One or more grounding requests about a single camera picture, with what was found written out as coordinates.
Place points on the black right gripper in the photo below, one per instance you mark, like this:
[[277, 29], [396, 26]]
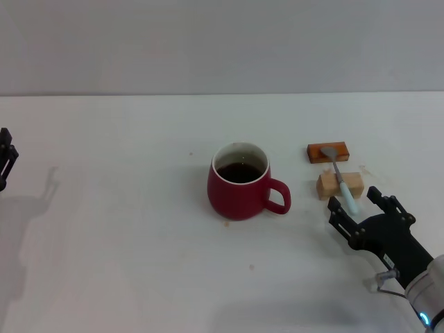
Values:
[[388, 239]]

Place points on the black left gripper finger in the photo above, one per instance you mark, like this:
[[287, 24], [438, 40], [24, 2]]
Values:
[[8, 166], [5, 138]]

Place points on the red ceramic coffee cup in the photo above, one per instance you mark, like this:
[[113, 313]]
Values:
[[239, 197]]

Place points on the light wooden block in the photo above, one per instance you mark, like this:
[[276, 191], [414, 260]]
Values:
[[326, 187]]

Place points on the reddish brown wooden block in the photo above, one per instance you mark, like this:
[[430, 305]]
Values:
[[338, 151]]

